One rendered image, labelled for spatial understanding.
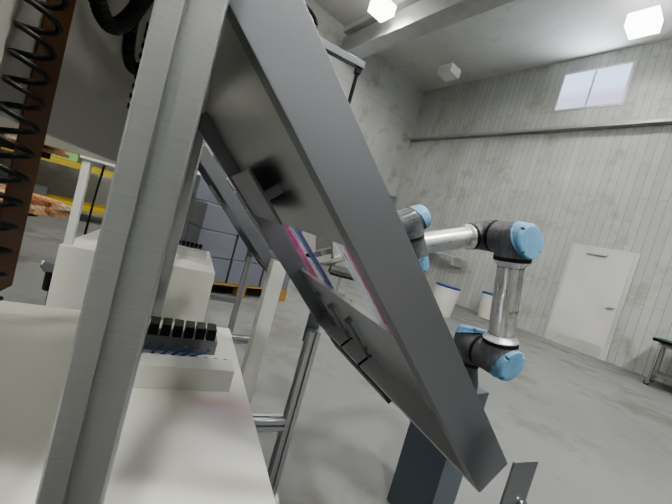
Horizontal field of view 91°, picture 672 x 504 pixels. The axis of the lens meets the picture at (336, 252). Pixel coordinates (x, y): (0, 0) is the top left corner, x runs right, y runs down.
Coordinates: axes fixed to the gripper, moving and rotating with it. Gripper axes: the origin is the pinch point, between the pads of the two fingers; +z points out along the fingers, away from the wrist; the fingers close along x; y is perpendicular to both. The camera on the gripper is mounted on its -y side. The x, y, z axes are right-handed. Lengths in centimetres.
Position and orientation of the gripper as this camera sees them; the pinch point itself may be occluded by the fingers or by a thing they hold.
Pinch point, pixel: (315, 261)
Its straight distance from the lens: 85.1
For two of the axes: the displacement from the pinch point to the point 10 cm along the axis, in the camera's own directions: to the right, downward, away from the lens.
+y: -2.3, -9.4, -2.7
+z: -8.9, 3.1, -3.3
